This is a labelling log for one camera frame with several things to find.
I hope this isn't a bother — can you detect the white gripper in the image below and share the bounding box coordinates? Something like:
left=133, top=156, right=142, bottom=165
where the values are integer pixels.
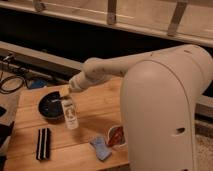
left=59, top=72, right=90, bottom=98

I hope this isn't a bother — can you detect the white plastic bottle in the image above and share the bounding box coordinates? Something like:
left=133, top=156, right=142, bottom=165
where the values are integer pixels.
left=61, top=96, right=79, bottom=130

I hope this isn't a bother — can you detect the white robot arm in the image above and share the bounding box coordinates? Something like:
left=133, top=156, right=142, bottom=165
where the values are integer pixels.
left=61, top=45, right=213, bottom=171

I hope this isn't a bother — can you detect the dark blue bowl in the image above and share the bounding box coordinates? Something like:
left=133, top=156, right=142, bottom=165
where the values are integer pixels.
left=38, top=91, right=67, bottom=120

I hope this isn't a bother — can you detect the blue object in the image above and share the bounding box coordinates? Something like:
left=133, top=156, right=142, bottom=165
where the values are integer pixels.
left=27, top=78, right=47, bottom=89

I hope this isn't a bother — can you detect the wooden board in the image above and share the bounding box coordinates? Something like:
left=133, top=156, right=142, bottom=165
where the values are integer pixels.
left=4, top=78, right=128, bottom=171

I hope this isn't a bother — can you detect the black white striped block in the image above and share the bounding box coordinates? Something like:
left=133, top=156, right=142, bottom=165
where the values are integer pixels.
left=36, top=128, right=51, bottom=161

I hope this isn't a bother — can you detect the red snack packet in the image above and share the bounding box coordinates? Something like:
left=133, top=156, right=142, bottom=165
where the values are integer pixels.
left=107, top=125, right=126, bottom=147

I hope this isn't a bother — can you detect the blue cloth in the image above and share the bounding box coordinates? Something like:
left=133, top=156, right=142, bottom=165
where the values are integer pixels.
left=90, top=135, right=112, bottom=161

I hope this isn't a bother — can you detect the black cable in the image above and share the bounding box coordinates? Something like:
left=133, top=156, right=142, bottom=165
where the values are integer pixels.
left=0, top=53, right=29, bottom=95

